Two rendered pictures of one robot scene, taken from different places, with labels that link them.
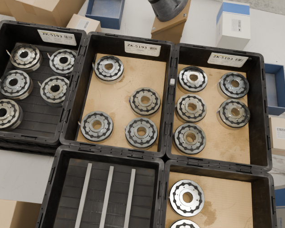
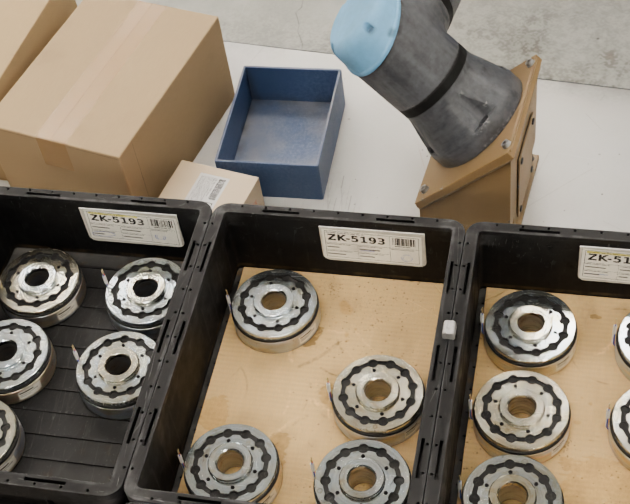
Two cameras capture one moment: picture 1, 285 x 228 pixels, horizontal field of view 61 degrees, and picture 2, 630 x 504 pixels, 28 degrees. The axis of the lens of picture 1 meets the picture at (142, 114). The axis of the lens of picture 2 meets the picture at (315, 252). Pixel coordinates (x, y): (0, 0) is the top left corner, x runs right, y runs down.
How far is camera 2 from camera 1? 61 cm
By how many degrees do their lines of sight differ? 20
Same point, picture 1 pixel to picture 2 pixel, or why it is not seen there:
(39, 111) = (68, 433)
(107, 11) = (286, 148)
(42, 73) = (82, 330)
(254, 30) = not seen: outside the picture
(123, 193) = not seen: outside the picture
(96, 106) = (232, 417)
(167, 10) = (455, 133)
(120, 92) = (306, 375)
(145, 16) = (408, 154)
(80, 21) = (200, 180)
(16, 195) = not seen: outside the picture
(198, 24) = (587, 168)
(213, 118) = (598, 445)
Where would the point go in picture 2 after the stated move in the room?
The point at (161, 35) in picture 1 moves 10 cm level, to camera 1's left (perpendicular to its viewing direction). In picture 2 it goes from (449, 210) to (374, 205)
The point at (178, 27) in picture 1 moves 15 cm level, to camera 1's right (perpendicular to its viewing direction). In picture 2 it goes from (494, 182) to (615, 189)
